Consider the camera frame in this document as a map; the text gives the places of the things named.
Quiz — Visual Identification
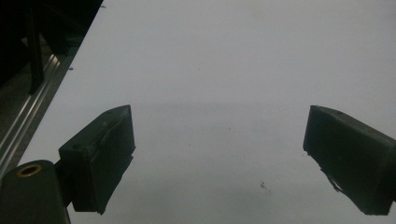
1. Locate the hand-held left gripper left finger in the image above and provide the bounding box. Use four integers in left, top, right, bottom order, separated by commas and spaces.
58, 105, 136, 216

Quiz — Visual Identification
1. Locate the aluminium frame rail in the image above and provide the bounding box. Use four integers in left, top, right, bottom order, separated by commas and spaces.
0, 53, 62, 178

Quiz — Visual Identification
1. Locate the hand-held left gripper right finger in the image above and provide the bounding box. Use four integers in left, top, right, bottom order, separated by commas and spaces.
303, 105, 396, 217

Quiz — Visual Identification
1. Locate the black stand leg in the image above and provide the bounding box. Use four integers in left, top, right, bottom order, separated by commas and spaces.
25, 6, 45, 95

